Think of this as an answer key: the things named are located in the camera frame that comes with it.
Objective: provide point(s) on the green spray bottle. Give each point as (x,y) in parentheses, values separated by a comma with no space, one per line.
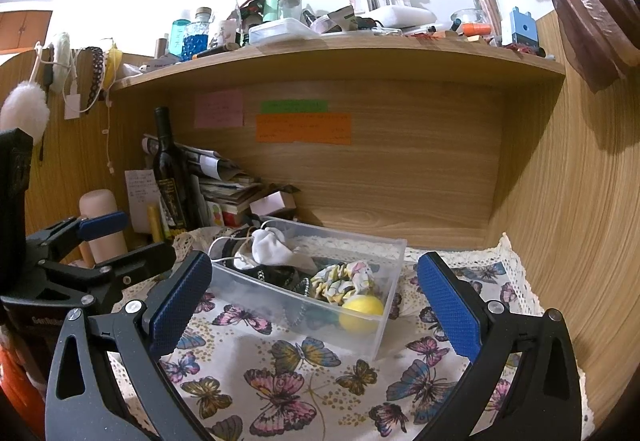
(272,3)

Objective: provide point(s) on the yellow ball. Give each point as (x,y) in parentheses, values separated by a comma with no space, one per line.
(361,313)

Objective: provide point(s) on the clear bottle with cork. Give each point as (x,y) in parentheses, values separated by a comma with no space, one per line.
(232,6)

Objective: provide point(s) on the white fluffy pompom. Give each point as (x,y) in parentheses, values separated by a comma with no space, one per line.
(25,111)

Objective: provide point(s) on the yellow hanging item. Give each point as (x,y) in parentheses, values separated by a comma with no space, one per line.
(114,66)

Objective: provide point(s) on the pink sticky note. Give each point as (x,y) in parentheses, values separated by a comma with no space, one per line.
(219,108)

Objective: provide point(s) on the wooden cabinet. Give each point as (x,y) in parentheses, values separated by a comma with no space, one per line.
(25,31)

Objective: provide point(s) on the white plastic case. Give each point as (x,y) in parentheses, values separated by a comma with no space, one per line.
(402,17)

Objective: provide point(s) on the blue pencil sharpener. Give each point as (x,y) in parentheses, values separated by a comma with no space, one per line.
(525,28)

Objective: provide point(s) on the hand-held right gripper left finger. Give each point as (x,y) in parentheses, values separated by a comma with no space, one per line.
(182,301)

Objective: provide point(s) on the black tube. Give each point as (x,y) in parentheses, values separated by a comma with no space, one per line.
(215,51)

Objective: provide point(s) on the glass jar with copper sticks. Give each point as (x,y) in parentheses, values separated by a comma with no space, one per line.
(486,11)

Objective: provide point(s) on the white note paper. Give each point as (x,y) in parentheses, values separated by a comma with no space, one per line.
(140,196)

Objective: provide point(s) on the dark wine bottle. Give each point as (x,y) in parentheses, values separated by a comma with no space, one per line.
(172,191)

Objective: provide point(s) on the clear glass jar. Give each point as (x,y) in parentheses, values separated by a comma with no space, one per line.
(290,6)

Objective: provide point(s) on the stack of books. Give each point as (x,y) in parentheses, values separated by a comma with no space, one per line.
(225,193)

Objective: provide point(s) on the teal scrunchie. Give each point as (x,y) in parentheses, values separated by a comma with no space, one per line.
(320,318)

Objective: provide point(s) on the wooden shelf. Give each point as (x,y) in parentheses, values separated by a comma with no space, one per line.
(350,56)

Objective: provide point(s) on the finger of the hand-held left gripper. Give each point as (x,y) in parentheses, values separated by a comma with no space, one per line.
(135,263)
(102,226)

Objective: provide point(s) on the yellow tube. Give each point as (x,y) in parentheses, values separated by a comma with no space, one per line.
(155,223)

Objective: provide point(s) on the teal liquid bottle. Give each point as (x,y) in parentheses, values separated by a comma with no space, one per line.
(178,38)

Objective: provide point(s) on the orange cloth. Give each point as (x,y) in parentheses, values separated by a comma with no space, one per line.
(20,386)

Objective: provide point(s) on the white hanging tag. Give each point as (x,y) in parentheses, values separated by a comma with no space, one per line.
(73,105)

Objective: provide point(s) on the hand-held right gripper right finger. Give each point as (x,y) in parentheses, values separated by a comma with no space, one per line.
(450,301)

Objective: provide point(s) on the orange sticky note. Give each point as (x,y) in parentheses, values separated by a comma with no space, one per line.
(305,128)

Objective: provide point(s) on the clear plastic box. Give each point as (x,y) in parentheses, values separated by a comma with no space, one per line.
(390,271)

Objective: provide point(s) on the butterfly print tablecloth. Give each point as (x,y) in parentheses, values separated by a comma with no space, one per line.
(300,371)

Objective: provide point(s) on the green sticky note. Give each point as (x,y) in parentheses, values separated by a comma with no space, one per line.
(295,106)

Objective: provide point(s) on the black lace headband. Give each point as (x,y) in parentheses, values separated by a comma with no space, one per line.
(96,66)

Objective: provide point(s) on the rolled newspaper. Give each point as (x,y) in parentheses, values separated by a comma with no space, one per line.
(210,163)

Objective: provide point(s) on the orange marker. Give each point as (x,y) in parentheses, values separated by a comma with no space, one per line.
(475,29)

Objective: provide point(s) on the blue filled glass bottle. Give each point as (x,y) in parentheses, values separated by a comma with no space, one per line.
(196,38)

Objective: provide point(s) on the white sock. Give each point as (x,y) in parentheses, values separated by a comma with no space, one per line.
(265,248)

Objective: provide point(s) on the floral scrunchie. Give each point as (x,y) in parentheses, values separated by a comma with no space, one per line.
(345,278)

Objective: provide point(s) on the small white cardboard box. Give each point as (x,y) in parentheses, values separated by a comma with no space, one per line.
(270,205)

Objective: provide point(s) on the flat white container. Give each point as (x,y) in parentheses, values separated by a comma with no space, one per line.
(282,32)

